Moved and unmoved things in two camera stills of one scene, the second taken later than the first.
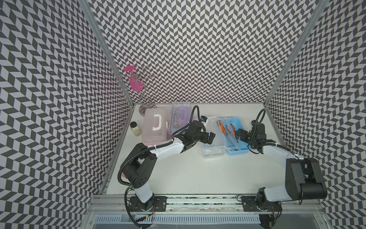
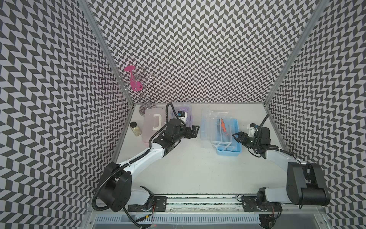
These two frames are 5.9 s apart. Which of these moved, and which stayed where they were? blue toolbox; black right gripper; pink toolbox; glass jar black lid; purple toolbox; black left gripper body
Moved: black left gripper body; blue toolbox
Stayed: glass jar black lid; pink toolbox; black right gripper; purple toolbox
